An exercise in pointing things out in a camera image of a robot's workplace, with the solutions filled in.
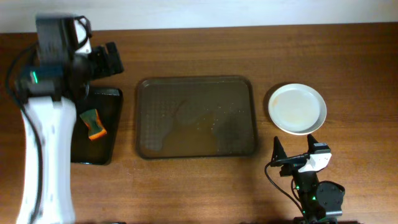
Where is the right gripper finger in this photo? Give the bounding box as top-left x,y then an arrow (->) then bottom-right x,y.
271,136 -> 287,163
307,134 -> 320,154

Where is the white plate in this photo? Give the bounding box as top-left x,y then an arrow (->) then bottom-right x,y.
267,83 -> 327,136

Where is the orange green scrub sponge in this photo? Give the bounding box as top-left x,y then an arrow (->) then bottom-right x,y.
80,109 -> 107,141

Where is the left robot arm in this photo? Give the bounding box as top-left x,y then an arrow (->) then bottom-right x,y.
6,14 -> 124,223

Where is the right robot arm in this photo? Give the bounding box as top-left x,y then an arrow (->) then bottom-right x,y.
264,134 -> 345,224

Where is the small black tray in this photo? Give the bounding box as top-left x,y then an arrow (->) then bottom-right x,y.
71,87 -> 123,165

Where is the brown serving tray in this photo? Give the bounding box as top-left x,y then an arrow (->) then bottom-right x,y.
135,76 -> 259,160

